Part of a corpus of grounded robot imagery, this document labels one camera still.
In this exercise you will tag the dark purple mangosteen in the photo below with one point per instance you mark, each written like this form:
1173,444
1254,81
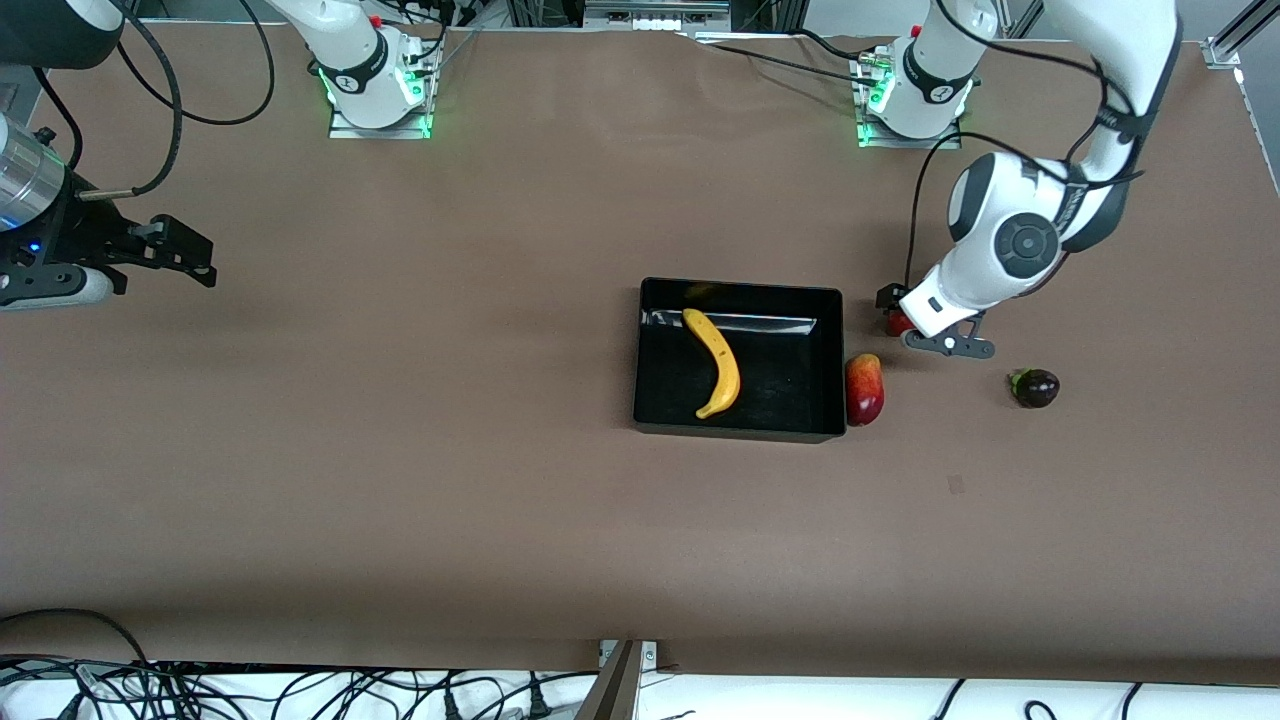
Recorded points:
1037,389

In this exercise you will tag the red yellow mango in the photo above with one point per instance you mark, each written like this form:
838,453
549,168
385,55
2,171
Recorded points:
864,392

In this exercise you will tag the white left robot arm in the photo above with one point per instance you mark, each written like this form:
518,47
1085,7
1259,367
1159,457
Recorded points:
1030,240

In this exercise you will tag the black rectangular plastic box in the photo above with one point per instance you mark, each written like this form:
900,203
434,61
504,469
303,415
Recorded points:
790,400

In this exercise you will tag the metal socket strip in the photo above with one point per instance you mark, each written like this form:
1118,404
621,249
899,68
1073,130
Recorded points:
655,18

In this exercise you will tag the dark slanted beam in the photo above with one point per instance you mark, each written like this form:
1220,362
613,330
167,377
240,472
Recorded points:
610,695

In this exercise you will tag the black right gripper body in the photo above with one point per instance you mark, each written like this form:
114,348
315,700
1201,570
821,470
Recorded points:
72,236

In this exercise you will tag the red yellow apple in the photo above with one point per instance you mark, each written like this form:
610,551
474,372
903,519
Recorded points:
897,323

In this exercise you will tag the small metal bracket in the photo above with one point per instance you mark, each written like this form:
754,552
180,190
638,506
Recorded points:
650,655

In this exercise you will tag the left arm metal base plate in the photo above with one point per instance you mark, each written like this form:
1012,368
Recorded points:
940,143

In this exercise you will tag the yellow banana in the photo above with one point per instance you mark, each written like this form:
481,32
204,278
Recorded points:
725,365

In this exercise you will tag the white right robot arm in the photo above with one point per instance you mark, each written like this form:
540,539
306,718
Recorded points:
350,60

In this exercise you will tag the brown table cover sheet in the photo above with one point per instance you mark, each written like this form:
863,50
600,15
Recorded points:
400,520

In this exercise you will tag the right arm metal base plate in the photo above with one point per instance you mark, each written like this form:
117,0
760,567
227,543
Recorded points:
380,133

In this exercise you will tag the aluminium frame profile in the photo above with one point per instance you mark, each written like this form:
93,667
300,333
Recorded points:
1225,50

